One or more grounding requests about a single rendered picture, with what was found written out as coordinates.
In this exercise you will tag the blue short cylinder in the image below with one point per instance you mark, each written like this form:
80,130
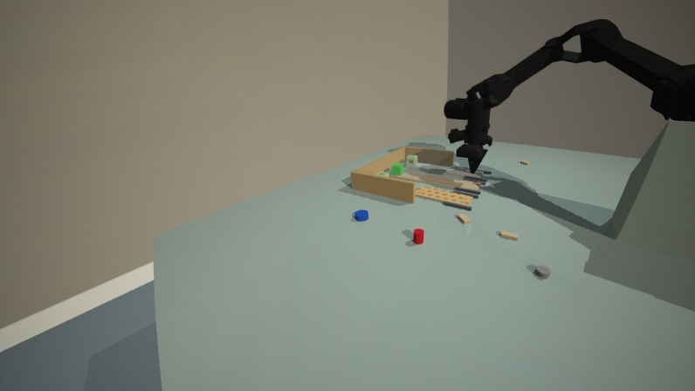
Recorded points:
361,215

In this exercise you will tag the tan three-sided wooden frame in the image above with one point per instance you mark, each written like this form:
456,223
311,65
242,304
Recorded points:
394,174

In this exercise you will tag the grey short cylinder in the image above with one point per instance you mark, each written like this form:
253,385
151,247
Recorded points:
542,271

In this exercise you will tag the tan strip with orange dots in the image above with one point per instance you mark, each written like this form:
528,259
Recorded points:
443,196

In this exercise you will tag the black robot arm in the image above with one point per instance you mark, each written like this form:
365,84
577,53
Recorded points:
673,85

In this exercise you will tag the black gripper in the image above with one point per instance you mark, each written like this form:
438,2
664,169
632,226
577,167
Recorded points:
473,148

